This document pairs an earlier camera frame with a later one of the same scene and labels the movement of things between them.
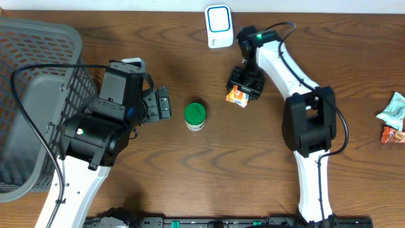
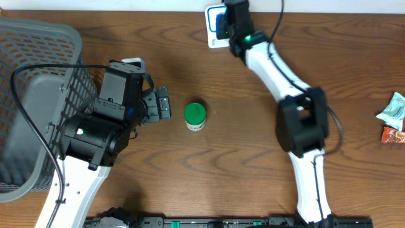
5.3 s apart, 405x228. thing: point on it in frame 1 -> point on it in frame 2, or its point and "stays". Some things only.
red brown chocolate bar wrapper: (390, 135) stays
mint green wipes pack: (394, 114) stays
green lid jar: (195, 114) stays
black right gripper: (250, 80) -> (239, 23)
